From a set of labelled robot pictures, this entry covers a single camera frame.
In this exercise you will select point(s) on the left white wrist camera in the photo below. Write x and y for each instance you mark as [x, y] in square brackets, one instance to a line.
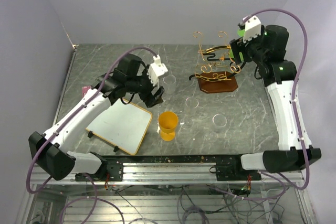
[156, 70]

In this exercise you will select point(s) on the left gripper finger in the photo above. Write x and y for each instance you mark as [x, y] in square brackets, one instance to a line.
[157, 97]
[150, 100]

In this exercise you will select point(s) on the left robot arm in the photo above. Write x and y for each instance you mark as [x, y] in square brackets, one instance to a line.
[50, 150]

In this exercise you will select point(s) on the clear champagne flute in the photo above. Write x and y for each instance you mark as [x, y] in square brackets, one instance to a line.
[191, 104]

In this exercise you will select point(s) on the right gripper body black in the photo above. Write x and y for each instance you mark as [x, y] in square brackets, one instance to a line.
[253, 49]

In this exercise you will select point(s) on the clear tumbler glass centre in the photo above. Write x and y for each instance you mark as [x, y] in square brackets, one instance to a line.
[169, 84]

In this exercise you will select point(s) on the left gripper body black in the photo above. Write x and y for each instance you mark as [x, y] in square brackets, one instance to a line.
[142, 84]

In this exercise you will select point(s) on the gold wire wine glass rack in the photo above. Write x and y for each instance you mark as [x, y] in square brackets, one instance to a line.
[216, 73]

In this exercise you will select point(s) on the clear wine glass right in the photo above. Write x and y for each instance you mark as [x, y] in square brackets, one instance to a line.
[218, 125]

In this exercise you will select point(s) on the green plastic wine glass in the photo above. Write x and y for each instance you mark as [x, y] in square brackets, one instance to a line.
[240, 33]

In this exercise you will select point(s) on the pink sticker booklet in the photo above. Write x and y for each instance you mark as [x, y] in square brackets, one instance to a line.
[84, 90]

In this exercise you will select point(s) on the orange plastic wine glass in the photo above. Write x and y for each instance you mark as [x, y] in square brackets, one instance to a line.
[168, 122]

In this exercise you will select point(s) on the white board with yellow frame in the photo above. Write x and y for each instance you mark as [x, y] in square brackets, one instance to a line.
[123, 126]

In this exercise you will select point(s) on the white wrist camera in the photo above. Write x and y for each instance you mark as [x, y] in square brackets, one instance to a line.
[251, 27]
[156, 70]

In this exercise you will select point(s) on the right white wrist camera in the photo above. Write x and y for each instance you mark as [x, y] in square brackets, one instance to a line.
[251, 27]

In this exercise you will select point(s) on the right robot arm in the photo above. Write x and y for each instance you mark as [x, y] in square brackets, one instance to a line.
[266, 47]

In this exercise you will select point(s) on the aluminium rail frame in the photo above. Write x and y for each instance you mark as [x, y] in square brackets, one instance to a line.
[169, 173]

